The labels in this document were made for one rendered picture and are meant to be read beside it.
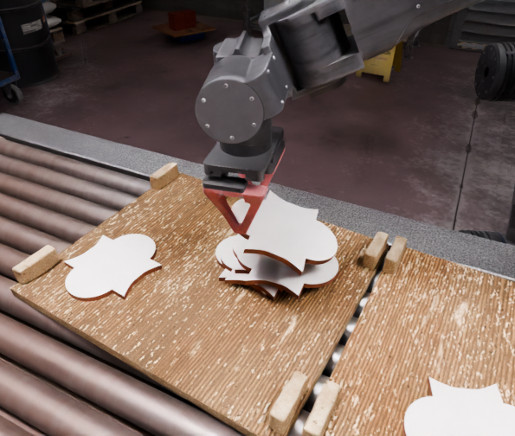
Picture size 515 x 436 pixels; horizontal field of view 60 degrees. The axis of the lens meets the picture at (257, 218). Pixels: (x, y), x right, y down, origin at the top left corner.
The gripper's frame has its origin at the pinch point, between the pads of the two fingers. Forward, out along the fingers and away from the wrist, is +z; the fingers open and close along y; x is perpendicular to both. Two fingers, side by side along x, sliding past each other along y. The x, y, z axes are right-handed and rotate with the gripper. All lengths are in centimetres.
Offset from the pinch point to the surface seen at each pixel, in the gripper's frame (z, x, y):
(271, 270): 7.8, -3.4, -1.6
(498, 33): 89, -123, 449
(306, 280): 7.8, -8.1, -2.3
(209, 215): 11.1, 9.9, 11.5
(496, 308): 11.5, -31.9, 2.3
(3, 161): 12, 57, 20
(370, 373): 11.3, -16.9, -11.3
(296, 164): 106, 25, 188
